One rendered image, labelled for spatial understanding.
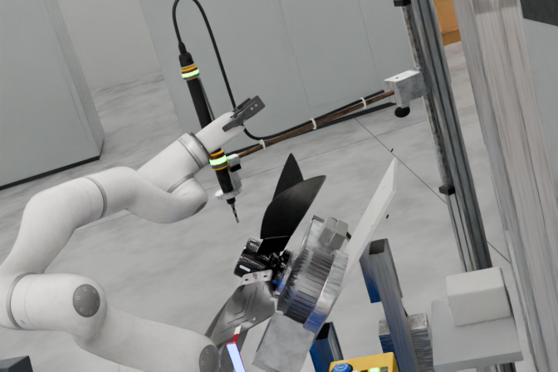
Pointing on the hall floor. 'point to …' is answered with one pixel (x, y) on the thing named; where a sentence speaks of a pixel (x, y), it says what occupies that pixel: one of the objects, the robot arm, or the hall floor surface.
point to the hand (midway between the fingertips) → (252, 105)
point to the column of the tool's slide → (450, 140)
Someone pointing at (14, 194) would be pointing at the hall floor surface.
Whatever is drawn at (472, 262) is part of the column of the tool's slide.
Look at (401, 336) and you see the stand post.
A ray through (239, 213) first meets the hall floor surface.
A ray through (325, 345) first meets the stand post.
